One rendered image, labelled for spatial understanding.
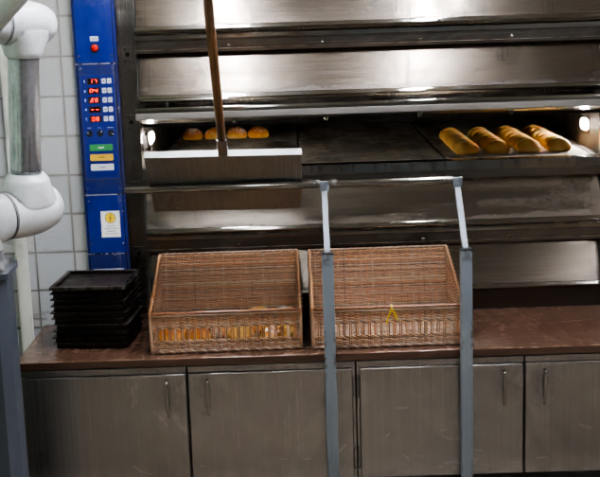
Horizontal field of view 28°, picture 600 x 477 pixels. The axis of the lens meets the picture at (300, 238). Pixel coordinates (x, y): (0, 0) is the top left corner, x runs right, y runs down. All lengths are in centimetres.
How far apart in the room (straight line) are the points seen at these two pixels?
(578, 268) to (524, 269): 21
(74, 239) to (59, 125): 45
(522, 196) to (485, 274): 34
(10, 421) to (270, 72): 165
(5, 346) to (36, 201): 48
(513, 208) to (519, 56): 59
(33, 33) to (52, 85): 85
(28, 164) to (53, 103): 80
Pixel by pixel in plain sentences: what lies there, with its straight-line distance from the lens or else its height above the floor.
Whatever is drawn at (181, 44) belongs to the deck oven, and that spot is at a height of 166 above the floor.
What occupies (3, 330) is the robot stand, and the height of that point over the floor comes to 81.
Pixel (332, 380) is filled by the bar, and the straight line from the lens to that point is 421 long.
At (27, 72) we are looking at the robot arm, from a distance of 390.
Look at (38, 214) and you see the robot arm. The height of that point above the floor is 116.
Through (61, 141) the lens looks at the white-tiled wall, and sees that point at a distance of 472.
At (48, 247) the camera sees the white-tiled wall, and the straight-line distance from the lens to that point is 479.
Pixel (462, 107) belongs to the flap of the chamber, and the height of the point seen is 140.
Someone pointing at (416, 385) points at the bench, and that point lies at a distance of 429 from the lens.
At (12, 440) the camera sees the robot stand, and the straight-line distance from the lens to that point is 401.
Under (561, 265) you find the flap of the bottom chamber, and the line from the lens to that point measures 483.
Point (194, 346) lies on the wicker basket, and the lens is 430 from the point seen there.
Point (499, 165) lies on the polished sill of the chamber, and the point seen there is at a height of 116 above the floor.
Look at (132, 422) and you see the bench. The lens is 436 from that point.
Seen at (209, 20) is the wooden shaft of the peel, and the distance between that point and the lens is 359.
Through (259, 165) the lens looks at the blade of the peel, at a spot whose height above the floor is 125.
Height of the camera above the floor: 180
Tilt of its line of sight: 11 degrees down
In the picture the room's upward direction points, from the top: 2 degrees counter-clockwise
